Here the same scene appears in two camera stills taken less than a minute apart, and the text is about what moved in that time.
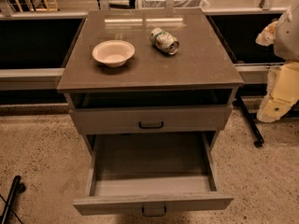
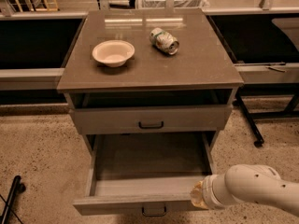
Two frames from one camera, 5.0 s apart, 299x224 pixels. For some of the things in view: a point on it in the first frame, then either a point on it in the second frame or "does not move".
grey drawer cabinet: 153,71 does not move
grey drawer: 151,172 does not move
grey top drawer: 150,119 does not move
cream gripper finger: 267,35 to 196,195
